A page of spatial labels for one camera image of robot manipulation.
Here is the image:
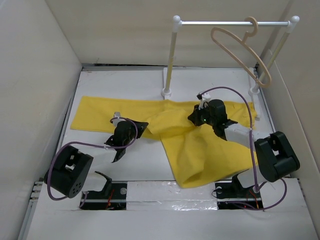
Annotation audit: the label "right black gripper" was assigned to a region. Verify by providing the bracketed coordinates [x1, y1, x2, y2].
[187, 102, 216, 127]

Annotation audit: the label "yellow trousers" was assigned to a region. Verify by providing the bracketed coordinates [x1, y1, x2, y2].
[71, 96, 253, 188]

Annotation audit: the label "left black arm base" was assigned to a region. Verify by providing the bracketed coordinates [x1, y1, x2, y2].
[79, 171, 128, 211]

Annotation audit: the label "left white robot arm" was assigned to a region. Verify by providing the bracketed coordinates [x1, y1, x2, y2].
[44, 116, 149, 201]

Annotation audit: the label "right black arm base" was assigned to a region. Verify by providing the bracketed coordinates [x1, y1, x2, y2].
[211, 175, 264, 210]

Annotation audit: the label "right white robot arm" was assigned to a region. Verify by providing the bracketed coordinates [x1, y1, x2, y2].
[188, 94, 301, 197]

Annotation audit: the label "wooden clothes hanger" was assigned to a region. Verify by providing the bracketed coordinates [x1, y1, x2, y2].
[210, 16, 273, 89]

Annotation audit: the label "white clothes rack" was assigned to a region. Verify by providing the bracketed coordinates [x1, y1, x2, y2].
[161, 15, 300, 119]

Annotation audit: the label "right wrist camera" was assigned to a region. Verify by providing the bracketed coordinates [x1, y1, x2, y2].
[196, 92, 211, 110]

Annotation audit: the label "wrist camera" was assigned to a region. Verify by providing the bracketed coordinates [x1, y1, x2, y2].
[110, 111, 124, 127]
[196, 92, 211, 110]

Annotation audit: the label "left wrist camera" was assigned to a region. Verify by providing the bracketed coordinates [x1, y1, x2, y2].
[110, 111, 124, 127]

